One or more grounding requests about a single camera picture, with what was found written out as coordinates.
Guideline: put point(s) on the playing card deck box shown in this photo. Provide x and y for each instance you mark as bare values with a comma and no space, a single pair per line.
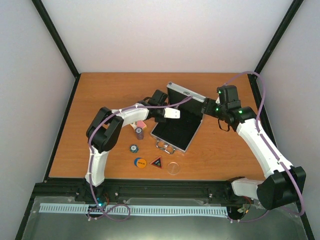
138,124

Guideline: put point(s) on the clear round dealer button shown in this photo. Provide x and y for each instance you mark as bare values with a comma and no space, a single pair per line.
173,168

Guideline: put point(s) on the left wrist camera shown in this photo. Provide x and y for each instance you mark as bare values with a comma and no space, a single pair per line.
171,113

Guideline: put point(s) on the black aluminium frame rail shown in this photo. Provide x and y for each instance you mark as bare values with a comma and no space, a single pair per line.
117,190

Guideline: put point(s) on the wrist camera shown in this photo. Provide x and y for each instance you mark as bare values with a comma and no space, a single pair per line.
228,96
171,113

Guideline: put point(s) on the white slotted cable duct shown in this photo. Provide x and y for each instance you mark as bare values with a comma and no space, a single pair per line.
136,210

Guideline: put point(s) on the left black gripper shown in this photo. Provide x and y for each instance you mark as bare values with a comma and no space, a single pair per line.
160,120

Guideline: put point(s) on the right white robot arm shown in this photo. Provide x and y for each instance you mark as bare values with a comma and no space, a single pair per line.
283,182

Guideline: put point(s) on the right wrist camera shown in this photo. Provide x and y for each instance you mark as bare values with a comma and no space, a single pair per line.
228,96

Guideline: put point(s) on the red black triangular button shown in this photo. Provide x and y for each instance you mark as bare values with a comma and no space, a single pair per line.
157,162

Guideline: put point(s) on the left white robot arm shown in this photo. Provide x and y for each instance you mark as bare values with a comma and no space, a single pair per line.
104,131

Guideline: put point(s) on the tall purple chip stack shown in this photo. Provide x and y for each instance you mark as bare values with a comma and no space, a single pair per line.
139,133

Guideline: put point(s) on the blue green chip stack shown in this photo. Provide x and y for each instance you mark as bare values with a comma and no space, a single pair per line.
134,148

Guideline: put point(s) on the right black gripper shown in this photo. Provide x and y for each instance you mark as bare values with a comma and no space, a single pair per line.
208,108

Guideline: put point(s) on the aluminium poker case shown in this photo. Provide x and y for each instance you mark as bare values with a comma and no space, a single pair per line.
177,134

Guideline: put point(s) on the orange blue round button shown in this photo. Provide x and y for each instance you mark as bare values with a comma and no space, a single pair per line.
140,162

